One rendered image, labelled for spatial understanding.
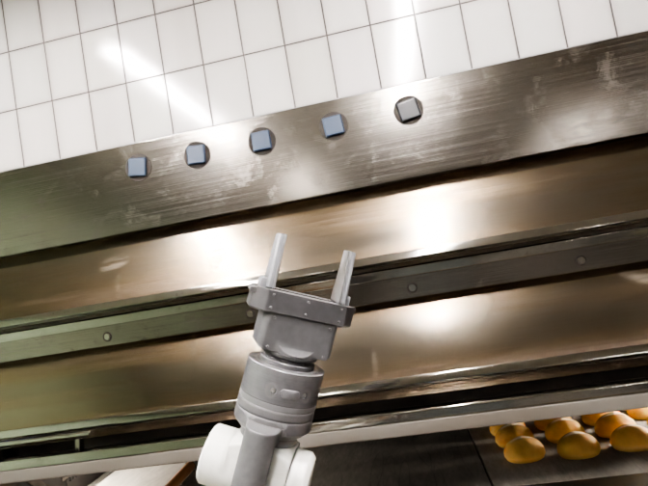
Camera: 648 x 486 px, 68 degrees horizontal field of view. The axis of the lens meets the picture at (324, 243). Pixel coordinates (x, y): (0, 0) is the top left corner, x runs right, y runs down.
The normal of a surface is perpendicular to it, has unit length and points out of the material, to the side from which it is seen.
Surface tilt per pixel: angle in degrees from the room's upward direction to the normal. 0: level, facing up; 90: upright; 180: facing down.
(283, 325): 97
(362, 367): 70
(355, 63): 90
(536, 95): 90
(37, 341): 90
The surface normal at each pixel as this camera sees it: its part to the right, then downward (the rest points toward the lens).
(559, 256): -0.14, -0.03
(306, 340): 0.28, 0.03
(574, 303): -0.19, -0.36
